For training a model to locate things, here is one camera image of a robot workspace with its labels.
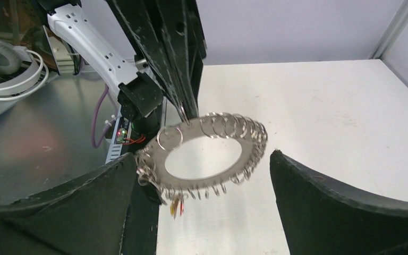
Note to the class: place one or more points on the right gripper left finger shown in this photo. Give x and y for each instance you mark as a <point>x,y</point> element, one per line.
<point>102,212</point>

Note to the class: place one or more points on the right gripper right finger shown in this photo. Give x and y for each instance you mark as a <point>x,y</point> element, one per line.
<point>322,215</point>

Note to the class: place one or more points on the yellow key tag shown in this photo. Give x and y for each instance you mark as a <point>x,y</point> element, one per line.
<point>173,207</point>

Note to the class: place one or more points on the metal disc with keyrings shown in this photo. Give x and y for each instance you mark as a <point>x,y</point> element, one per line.
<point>198,157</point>

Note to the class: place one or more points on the red key tag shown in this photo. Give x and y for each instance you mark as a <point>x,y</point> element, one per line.
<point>181,206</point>

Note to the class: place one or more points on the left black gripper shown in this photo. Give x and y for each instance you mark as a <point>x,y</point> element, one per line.
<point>170,36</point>

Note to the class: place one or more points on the white headphones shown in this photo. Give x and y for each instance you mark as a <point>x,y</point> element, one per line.
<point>22,72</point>

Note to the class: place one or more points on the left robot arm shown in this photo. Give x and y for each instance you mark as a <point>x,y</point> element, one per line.
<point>137,91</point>

